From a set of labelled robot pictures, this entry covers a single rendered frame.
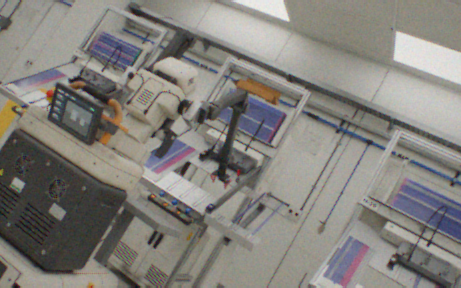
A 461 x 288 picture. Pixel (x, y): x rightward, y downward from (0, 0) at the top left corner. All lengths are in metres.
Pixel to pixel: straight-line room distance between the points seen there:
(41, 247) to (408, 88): 3.97
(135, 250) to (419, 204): 1.95
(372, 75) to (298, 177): 1.37
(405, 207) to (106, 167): 1.96
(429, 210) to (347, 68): 2.41
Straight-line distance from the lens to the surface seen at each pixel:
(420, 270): 2.92
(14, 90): 3.98
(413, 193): 3.06
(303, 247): 4.56
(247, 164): 3.13
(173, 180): 2.98
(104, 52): 4.18
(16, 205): 2.00
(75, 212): 1.82
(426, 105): 4.87
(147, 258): 3.22
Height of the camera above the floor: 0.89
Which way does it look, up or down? 6 degrees up
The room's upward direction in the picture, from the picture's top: 31 degrees clockwise
